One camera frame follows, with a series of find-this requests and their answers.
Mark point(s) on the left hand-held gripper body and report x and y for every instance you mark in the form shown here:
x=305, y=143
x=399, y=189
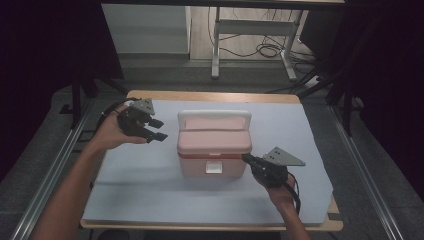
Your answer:
x=136, y=116

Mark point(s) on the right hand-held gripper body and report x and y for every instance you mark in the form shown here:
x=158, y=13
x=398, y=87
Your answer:
x=271, y=171

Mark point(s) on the person's right hand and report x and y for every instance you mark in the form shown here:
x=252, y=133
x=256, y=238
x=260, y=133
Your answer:
x=281, y=196

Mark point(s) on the person's left hand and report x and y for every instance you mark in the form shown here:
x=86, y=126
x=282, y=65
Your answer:
x=108, y=135

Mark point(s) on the large pale table mat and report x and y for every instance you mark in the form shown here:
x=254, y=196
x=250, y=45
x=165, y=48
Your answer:
x=150, y=186

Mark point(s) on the black stand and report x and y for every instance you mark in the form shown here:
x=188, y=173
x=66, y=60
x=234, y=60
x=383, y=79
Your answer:
x=347, y=110
x=76, y=100

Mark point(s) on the wooden table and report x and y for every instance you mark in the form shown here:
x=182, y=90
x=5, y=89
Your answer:
x=213, y=96

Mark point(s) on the white panel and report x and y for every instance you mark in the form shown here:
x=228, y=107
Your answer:
x=143, y=30

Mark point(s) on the white power strip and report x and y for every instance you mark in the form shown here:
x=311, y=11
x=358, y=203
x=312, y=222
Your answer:
x=313, y=81

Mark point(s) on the dark curtain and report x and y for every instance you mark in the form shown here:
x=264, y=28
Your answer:
x=390, y=66
x=40, y=50

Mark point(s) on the white-framed desk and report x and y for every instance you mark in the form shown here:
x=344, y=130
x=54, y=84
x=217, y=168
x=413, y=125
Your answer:
x=253, y=27

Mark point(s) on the aluminium rail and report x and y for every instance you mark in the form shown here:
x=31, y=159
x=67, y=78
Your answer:
x=50, y=176
x=366, y=176

